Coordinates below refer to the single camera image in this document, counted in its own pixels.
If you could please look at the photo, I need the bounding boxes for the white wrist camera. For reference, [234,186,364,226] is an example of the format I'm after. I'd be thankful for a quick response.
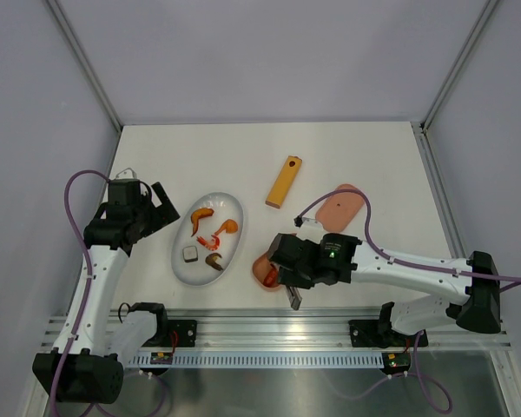
[113,168,138,180]
[295,217,326,243]

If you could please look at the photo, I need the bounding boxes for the left aluminium frame post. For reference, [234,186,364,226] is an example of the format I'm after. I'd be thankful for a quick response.
[43,0,123,135]

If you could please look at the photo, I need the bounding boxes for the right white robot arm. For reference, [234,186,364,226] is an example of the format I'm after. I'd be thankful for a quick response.
[267,233,501,348]

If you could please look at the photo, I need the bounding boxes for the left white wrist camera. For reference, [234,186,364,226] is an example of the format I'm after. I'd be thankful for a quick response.
[113,168,138,180]

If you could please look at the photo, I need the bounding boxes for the red shrimp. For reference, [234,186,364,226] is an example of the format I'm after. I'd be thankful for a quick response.
[196,235,221,251]

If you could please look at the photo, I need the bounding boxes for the right aluminium frame post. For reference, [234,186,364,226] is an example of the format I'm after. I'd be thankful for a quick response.
[419,0,503,135]

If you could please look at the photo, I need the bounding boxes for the white oval plate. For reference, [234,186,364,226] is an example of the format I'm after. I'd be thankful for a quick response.
[171,192,245,287]

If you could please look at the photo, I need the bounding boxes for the aluminium frame post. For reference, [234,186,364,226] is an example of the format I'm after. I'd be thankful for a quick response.
[43,0,123,135]
[419,0,503,135]

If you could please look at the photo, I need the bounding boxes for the white black sushi block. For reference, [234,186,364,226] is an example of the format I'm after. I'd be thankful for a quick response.
[181,245,199,263]

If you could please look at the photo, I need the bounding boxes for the yellow rectangular box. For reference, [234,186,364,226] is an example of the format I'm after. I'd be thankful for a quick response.
[265,156,302,209]

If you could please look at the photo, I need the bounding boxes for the pink lunch box lid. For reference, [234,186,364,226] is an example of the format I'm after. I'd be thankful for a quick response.
[315,183,365,233]

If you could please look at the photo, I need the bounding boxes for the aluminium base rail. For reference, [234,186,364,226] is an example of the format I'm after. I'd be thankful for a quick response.
[39,308,512,351]

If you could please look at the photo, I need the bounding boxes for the white slotted cable duct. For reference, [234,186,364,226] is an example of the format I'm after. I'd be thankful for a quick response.
[128,351,384,369]

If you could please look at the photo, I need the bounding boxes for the pink lunch box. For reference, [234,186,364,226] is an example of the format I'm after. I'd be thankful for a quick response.
[252,254,281,292]

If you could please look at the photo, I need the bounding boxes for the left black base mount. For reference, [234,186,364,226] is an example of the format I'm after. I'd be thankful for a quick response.
[168,319,198,349]

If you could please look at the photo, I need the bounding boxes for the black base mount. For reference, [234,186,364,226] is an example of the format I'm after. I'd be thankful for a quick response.
[168,319,198,349]
[348,319,416,348]

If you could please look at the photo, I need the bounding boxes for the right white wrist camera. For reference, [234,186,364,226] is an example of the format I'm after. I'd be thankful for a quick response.
[295,217,326,243]

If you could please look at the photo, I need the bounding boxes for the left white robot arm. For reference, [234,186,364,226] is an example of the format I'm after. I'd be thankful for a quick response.
[32,179,180,404]

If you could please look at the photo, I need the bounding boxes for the red sausage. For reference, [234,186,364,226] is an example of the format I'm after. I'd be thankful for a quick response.
[262,268,279,288]

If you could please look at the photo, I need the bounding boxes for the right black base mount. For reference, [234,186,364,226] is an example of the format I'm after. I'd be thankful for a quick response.
[348,319,416,348]

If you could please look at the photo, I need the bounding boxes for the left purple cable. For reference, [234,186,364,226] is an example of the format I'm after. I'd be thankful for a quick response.
[47,169,175,417]

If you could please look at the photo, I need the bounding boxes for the metal food tongs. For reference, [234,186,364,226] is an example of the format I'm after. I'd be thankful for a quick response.
[286,286,302,311]

